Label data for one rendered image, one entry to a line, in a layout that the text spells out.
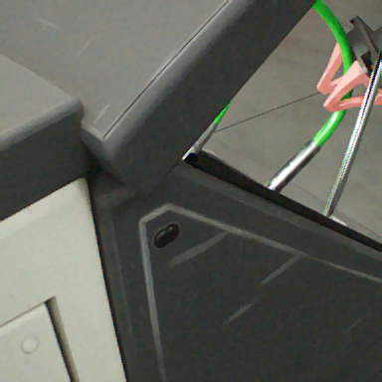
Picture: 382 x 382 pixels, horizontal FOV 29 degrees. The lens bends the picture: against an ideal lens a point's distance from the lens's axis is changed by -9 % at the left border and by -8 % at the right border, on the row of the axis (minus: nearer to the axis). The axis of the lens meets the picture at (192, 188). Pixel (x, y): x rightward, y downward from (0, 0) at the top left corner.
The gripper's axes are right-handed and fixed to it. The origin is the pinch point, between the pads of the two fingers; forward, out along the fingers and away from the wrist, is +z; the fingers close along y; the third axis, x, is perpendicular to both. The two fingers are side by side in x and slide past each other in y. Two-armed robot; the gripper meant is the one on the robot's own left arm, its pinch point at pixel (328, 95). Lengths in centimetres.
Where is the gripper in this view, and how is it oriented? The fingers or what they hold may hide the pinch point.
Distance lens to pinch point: 86.3
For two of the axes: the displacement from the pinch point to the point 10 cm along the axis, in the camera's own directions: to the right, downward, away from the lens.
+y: 1.2, 7.5, -6.5
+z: -7.1, 5.2, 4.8
